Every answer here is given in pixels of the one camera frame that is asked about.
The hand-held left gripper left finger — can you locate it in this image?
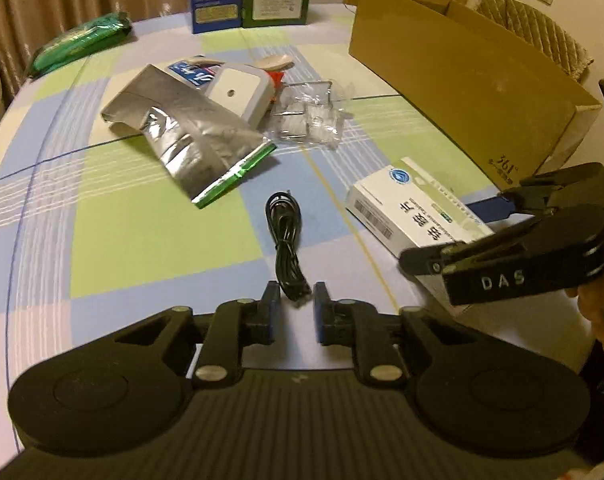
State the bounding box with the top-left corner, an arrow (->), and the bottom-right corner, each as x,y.
114,280 -> 283,387

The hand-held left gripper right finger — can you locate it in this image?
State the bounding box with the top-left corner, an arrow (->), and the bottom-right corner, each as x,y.
312,281 -> 476,387

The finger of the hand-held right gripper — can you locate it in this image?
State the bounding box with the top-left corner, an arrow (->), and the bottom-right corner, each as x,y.
468,161 -> 604,224
398,204 -> 591,307

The black cable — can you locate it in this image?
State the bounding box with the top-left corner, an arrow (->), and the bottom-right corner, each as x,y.
265,190 -> 313,307

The white medicine box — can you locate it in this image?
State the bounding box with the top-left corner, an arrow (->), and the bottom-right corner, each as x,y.
344,156 -> 498,273

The brown cardboard box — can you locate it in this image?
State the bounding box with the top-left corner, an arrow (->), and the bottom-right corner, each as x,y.
348,0 -> 603,193

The white square night light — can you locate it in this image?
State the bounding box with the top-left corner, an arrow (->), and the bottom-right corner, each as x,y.
207,63 -> 275,126

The red small packet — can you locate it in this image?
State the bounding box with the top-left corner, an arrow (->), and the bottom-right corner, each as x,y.
266,70 -> 285,106

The checkered cloth desktop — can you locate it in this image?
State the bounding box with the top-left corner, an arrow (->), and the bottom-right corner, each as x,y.
0,2 -> 602,466

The person's right hand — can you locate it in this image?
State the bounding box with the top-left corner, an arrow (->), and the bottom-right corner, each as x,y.
576,274 -> 604,357

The quilted beige chair back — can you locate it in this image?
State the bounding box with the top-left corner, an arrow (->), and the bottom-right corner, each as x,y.
476,0 -> 595,81

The clear plastic wrapper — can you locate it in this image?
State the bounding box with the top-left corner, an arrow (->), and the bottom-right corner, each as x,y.
264,78 -> 358,151

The silver foil bag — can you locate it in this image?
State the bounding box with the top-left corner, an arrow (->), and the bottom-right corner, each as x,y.
100,63 -> 278,210

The beige plastic spoon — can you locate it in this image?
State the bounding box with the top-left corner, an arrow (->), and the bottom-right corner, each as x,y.
254,53 -> 295,71

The clear plastic box blue label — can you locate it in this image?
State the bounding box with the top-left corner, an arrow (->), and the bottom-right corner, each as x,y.
164,55 -> 228,94

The green wet wipes packet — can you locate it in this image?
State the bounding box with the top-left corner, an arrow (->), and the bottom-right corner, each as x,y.
26,11 -> 133,80

